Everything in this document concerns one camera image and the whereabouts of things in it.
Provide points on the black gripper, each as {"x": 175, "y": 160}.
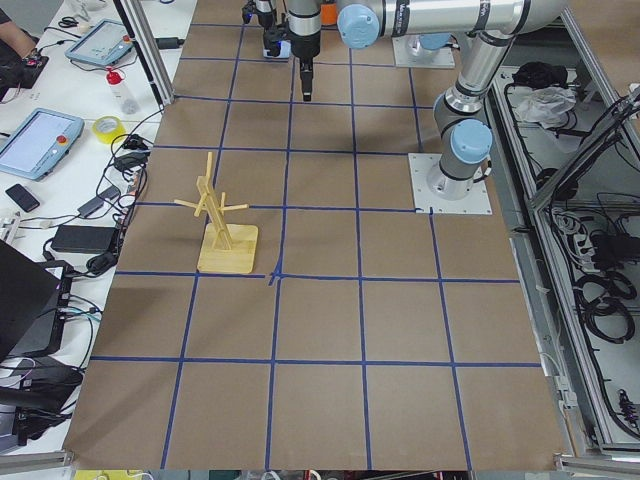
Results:
{"x": 305, "y": 46}
{"x": 265, "y": 19}

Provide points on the light blue plastic cup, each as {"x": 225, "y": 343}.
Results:
{"x": 281, "y": 51}

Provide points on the wooden cup rack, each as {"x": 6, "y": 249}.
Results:
{"x": 226, "y": 248}

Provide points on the large orange can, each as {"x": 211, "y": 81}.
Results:
{"x": 329, "y": 14}

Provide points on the black power adapter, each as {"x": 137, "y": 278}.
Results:
{"x": 169, "y": 43}

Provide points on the far teach pendant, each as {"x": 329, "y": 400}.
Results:
{"x": 105, "y": 44}

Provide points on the teach pendant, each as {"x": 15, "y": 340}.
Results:
{"x": 105, "y": 44}
{"x": 40, "y": 142}

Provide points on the red cap squeeze bottle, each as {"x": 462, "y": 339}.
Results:
{"x": 121, "y": 92}

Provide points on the yellow tape roll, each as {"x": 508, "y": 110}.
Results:
{"x": 108, "y": 129}

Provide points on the white crumpled cloth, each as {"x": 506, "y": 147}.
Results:
{"x": 548, "y": 107}

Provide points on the near teach pendant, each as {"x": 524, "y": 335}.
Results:
{"x": 40, "y": 142}

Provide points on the large black power brick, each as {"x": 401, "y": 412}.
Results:
{"x": 83, "y": 239}

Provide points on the black smartphone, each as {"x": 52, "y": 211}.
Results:
{"x": 22, "y": 198}

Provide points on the black laptop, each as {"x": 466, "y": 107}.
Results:
{"x": 33, "y": 295}

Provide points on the aluminium frame post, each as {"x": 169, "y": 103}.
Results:
{"x": 137, "y": 26}

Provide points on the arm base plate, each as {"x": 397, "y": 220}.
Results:
{"x": 435, "y": 193}
{"x": 431, "y": 51}

